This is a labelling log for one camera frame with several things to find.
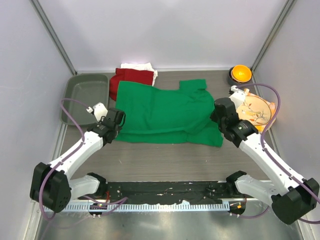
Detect floral ceramic plate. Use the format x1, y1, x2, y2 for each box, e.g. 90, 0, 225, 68
236, 95, 272, 126

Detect orange checkered cloth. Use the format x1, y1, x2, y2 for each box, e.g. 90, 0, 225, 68
244, 88, 276, 133

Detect green t shirt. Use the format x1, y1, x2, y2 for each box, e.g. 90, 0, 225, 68
116, 79, 223, 148

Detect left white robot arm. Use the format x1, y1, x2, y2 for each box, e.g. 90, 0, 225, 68
29, 108, 126, 213

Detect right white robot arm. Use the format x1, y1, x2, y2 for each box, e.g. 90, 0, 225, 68
210, 97, 320, 225

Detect grey bowl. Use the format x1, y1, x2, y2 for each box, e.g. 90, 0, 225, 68
226, 67, 253, 86

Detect grey plastic tray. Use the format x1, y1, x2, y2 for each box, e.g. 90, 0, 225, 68
63, 73, 110, 127

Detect orange bowl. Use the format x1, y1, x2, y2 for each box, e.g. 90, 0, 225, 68
231, 64, 252, 83

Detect red folded t shirt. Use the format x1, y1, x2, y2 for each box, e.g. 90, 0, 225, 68
109, 68, 154, 101

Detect white folded t shirt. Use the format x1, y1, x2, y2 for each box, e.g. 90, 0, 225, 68
120, 62, 158, 86

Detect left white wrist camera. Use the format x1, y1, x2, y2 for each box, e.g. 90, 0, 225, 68
86, 102, 108, 122

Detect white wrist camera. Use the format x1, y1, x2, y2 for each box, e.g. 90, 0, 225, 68
229, 85, 246, 109
86, 102, 108, 122

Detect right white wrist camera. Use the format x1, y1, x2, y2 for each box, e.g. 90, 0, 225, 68
229, 85, 246, 109

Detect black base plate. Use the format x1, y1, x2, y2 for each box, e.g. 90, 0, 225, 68
94, 181, 245, 205

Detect white slotted cable duct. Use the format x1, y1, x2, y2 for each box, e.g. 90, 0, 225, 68
59, 201, 231, 212

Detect right aluminium frame post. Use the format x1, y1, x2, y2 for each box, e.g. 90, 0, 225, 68
251, 0, 297, 72

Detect aluminium frame post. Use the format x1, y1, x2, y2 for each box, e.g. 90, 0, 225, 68
29, 0, 78, 76
251, 0, 297, 72

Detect left aluminium frame post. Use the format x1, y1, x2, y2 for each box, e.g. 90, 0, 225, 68
29, 0, 78, 76

